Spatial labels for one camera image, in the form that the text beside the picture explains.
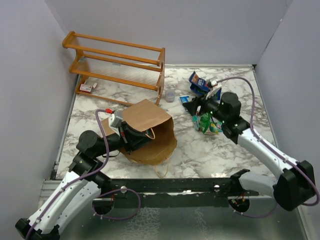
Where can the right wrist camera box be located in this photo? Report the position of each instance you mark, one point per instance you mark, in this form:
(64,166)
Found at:
(215,89)

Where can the orange wooden shelf rack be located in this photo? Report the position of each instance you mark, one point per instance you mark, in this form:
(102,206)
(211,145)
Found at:
(92,62)

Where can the small clear plastic jar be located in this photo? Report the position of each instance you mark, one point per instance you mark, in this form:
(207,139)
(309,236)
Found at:
(170,95)

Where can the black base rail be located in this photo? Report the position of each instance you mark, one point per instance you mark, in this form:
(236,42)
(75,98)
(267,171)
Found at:
(162,193)

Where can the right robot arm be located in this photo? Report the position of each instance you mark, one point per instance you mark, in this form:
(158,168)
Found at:
(292,183)

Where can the blue red chips bag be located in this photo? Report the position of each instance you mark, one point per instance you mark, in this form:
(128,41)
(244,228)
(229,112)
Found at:
(194,79)

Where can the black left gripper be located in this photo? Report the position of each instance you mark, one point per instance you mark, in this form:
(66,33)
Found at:
(131,138)

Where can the small blue snack packet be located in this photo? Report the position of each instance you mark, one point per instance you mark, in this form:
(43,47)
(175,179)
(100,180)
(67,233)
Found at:
(185,99)

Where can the red white snack packets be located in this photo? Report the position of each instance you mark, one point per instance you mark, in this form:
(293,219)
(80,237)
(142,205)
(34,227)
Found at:
(216,126)

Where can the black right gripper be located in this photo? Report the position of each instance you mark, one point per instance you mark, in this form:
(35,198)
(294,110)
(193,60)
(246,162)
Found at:
(191,106)

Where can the blue green chips bag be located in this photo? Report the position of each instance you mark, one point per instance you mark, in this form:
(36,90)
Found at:
(198,90)

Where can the brown paper bag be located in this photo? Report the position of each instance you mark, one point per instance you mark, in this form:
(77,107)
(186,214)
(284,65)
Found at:
(158,127)

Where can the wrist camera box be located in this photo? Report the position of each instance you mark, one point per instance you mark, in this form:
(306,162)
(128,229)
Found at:
(115,119)
(215,89)

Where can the green snack packet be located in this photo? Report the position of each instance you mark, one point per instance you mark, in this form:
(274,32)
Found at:
(205,123)

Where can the white red small card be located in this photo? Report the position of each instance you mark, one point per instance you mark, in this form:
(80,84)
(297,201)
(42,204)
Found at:
(88,86)

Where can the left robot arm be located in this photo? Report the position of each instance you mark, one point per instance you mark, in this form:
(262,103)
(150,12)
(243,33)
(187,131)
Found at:
(81,184)

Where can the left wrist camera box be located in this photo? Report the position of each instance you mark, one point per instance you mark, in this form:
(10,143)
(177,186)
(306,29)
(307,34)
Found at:
(115,119)

